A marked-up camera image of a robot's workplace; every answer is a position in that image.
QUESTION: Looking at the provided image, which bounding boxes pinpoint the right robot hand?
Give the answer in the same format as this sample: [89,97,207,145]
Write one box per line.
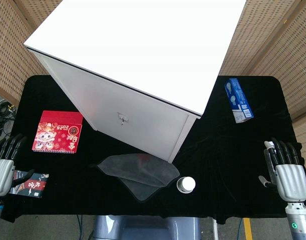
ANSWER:
[258,137,306,202]

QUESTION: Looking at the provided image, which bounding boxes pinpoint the red desk calendar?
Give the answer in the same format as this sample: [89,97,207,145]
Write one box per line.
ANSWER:
[32,110,84,155]

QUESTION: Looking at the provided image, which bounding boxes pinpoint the white cabinet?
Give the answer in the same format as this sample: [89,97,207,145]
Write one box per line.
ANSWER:
[23,0,248,164]

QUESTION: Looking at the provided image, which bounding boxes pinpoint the black tablecloth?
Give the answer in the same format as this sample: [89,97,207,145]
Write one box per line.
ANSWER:
[0,74,305,225]

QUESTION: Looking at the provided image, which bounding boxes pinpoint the blue cable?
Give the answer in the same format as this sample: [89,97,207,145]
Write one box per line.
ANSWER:
[76,214,84,240]
[237,217,244,240]

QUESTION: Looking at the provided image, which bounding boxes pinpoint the grey cloth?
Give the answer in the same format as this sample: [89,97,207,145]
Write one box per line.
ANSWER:
[89,153,181,202]

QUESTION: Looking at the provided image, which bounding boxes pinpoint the blue light bulb box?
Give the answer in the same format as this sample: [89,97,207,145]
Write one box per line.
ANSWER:
[224,78,254,124]

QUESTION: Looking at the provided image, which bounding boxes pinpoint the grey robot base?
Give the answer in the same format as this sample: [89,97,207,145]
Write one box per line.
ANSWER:
[92,214,201,240]

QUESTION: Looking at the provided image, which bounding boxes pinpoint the dark illustrated card box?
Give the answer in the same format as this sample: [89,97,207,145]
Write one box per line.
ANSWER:
[9,169,50,199]

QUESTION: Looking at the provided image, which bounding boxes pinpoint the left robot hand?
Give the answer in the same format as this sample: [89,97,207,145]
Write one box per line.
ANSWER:
[0,133,35,198]

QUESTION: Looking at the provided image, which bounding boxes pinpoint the black cables on floor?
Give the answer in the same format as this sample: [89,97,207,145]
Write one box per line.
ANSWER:
[0,98,17,137]

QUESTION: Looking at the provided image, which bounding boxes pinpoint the white paper cup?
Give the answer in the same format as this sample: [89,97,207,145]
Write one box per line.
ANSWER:
[176,176,196,194]

